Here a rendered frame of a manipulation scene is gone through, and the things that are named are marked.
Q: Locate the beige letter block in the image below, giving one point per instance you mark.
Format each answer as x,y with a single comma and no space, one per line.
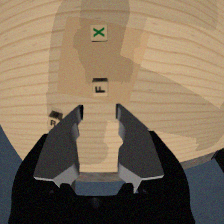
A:
54,118
98,32
100,87

